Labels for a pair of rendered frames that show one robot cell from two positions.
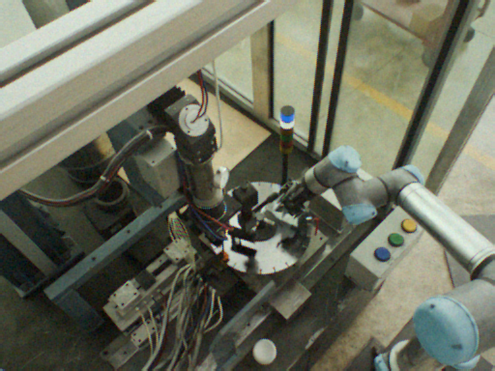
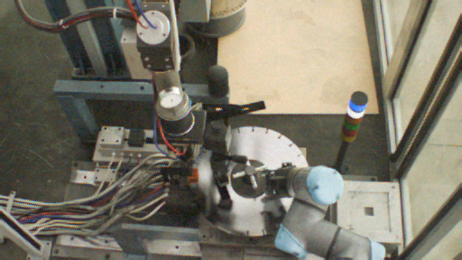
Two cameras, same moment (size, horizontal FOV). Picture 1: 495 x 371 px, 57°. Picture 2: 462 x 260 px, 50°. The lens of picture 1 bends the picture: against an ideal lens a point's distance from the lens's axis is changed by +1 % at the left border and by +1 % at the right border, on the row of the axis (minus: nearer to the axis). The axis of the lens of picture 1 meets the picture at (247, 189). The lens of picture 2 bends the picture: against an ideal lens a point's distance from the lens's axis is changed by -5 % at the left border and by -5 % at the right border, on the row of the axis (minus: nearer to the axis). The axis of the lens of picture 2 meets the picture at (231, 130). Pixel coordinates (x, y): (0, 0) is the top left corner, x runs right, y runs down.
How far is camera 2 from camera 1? 0.52 m
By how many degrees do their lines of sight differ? 25
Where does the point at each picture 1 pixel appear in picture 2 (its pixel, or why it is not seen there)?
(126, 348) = (88, 174)
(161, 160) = (132, 43)
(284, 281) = (228, 244)
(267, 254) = (226, 207)
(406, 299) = not seen: outside the picture
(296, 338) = not seen: outside the picture
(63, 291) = (64, 91)
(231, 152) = (325, 98)
